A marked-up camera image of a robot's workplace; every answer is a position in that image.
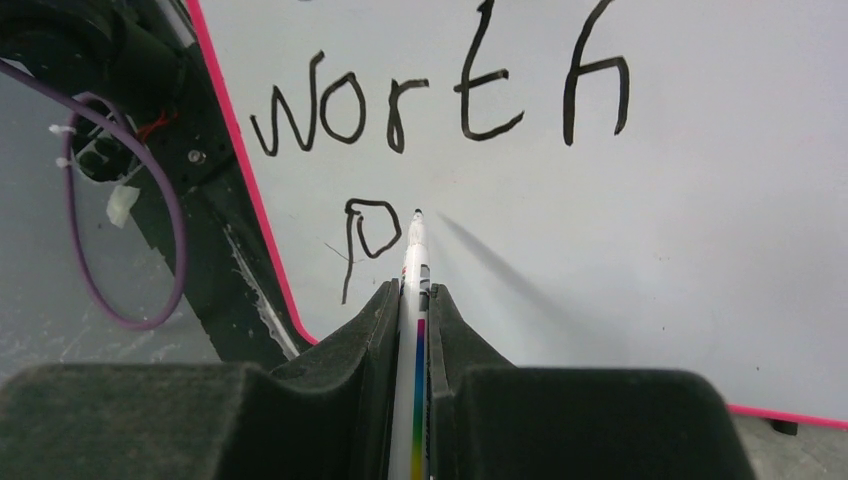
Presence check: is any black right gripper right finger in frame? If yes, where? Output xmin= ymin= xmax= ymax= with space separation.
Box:
xmin=428 ymin=284 xmax=755 ymax=479

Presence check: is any black whiteboard clip left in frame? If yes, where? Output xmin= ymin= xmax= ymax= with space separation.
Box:
xmin=768 ymin=419 xmax=799 ymax=436

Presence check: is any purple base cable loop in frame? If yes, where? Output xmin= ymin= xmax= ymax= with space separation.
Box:
xmin=0 ymin=58 xmax=189 ymax=333

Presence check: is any black whiteboard marker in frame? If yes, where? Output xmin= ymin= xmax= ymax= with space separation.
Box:
xmin=387 ymin=209 xmax=430 ymax=479

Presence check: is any red framed whiteboard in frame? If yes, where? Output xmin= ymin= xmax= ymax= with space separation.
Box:
xmin=188 ymin=1 xmax=847 ymax=426

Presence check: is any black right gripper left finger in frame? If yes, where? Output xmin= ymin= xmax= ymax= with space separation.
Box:
xmin=1 ymin=281 xmax=399 ymax=479

